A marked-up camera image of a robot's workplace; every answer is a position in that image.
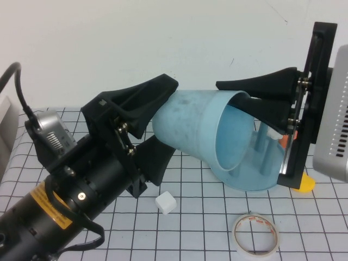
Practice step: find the white cube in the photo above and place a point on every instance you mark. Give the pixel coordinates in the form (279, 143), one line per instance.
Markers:
(166, 204)

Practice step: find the white tape roll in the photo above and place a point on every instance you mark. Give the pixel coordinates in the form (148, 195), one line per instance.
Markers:
(254, 253)

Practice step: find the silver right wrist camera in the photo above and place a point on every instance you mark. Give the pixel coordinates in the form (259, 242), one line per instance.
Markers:
(337, 122)

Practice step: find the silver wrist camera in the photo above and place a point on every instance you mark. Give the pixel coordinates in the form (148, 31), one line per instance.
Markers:
(57, 130)
(337, 122)

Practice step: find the yellow rubber duck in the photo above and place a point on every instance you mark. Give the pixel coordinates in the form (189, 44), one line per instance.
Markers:
(307, 186)

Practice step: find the white black-grid tablecloth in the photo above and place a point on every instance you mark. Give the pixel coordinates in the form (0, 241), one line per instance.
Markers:
(195, 220)

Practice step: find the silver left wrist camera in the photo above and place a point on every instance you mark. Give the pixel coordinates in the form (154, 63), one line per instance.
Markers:
(57, 130)

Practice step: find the light blue plastic cup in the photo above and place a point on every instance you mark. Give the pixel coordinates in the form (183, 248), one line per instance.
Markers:
(190, 122)

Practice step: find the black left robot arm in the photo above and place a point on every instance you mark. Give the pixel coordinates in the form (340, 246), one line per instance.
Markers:
(27, 217)

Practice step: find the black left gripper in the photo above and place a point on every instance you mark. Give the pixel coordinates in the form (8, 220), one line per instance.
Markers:
(108, 168)

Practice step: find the orange block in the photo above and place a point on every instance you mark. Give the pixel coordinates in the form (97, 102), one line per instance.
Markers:
(285, 142)

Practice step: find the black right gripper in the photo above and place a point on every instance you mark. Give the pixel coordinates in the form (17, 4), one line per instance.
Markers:
(312, 95)

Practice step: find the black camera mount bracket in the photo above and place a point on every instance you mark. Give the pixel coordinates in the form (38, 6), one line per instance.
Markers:
(49, 157)

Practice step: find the blue cup stand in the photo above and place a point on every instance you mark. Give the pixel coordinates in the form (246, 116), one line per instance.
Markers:
(250, 182)

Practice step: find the white side board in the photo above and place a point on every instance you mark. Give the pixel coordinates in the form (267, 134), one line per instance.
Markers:
(8, 122)

